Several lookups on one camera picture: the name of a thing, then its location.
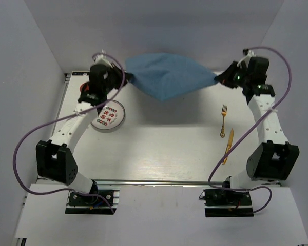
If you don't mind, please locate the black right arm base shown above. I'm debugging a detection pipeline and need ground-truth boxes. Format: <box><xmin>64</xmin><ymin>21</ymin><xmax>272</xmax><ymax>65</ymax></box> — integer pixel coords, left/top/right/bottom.
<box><xmin>199</xmin><ymin>189</ymin><xmax>254</xmax><ymax>218</ymax></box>

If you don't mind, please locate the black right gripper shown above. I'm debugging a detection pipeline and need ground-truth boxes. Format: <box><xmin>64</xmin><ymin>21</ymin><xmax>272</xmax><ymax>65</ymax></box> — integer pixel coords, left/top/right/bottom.
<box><xmin>215</xmin><ymin>61</ymin><xmax>251</xmax><ymax>90</ymax></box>

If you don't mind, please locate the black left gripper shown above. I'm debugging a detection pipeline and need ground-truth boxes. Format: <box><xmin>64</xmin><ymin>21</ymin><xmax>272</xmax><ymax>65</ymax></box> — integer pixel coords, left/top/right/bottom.
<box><xmin>102</xmin><ymin>63</ymin><xmax>132</xmax><ymax>95</ymax></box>

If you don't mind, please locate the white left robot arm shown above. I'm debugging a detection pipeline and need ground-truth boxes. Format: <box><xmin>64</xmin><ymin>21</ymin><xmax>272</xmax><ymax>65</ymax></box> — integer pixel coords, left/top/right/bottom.
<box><xmin>36</xmin><ymin>58</ymin><xmax>132</xmax><ymax>204</ymax></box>

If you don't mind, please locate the white plate with red characters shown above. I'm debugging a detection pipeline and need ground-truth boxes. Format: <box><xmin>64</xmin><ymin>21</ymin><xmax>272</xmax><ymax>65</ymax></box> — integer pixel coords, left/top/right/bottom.
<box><xmin>91</xmin><ymin>100</ymin><xmax>126</xmax><ymax>132</ymax></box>

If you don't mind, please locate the aluminium table edge rail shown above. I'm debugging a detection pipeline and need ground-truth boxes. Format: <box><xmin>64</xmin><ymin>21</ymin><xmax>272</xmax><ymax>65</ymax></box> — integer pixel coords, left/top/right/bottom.
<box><xmin>38</xmin><ymin>178</ymin><xmax>282</xmax><ymax>186</ymax></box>

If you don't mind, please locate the gold knife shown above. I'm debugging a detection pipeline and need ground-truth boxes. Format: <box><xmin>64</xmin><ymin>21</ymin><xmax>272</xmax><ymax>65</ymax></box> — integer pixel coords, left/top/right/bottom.
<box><xmin>222</xmin><ymin>128</ymin><xmax>234</xmax><ymax>165</ymax></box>

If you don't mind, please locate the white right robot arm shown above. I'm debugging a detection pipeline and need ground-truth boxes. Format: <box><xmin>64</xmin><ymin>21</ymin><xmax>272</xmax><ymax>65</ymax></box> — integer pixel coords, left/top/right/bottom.
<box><xmin>215</xmin><ymin>55</ymin><xmax>300</xmax><ymax>204</ymax></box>

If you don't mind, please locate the gold fork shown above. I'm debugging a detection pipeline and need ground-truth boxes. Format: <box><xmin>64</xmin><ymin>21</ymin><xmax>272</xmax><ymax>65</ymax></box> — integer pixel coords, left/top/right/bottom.
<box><xmin>220</xmin><ymin>104</ymin><xmax>227</xmax><ymax>138</ymax></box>

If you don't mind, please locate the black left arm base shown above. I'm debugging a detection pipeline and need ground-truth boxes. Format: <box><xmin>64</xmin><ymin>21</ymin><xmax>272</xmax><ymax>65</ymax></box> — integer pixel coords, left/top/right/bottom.
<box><xmin>65</xmin><ymin>185</ymin><xmax>121</xmax><ymax>215</ymax></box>

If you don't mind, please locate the pink plastic cup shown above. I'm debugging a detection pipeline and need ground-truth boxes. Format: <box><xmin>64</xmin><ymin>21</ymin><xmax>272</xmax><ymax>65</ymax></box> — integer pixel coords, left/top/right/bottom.
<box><xmin>80</xmin><ymin>82</ymin><xmax>90</xmax><ymax>93</ymax></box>

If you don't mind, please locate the left table corner label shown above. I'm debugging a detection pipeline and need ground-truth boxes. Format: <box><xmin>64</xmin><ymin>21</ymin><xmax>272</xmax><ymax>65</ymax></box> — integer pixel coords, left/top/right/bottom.
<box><xmin>71</xmin><ymin>71</ymin><xmax>89</xmax><ymax>76</ymax></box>

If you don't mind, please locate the blue cloth napkin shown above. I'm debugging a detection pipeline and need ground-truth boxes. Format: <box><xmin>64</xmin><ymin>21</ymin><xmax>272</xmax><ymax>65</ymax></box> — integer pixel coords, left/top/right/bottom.
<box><xmin>125</xmin><ymin>53</ymin><xmax>216</xmax><ymax>101</ymax></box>

